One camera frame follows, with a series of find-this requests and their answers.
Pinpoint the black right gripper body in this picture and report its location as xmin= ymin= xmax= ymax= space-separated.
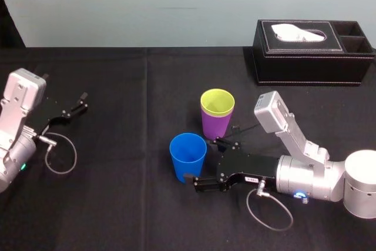
xmin=216 ymin=153 xmax=280 ymax=193

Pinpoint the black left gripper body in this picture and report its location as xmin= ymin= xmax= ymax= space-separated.
xmin=25 ymin=97 xmax=72 ymax=139

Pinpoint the purple plastic cup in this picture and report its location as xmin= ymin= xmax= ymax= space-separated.
xmin=201 ymin=105 xmax=235 ymax=140

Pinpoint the blue plastic cup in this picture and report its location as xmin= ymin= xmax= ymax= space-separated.
xmin=169 ymin=132 xmax=208 ymax=186

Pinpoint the yellow-green plastic cup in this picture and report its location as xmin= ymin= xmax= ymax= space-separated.
xmin=200 ymin=88 xmax=236 ymax=117

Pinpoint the black table cloth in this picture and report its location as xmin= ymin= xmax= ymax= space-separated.
xmin=0 ymin=46 xmax=376 ymax=251

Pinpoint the black panel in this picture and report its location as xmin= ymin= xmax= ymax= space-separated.
xmin=0 ymin=0 xmax=26 ymax=49

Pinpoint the black leather tissue box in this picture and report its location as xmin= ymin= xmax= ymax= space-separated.
xmin=251 ymin=19 xmax=376 ymax=88

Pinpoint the white tissue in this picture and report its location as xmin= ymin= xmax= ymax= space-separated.
xmin=270 ymin=24 xmax=328 ymax=42

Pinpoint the thin black camera cable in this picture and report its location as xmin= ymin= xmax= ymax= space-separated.
xmin=231 ymin=123 xmax=260 ymax=132

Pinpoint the thin dark left gripper cable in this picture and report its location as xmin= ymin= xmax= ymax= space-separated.
xmin=36 ymin=132 xmax=78 ymax=175

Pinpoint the thin dark gripper cable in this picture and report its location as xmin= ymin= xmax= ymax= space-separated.
xmin=36 ymin=132 xmax=78 ymax=175
xmin=246 ymin=178 xmax=294 ymax=232

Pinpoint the thin dark right gripper cable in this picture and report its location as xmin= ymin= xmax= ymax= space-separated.
xmin=246 ymin=178 xmax=294 ymax=232

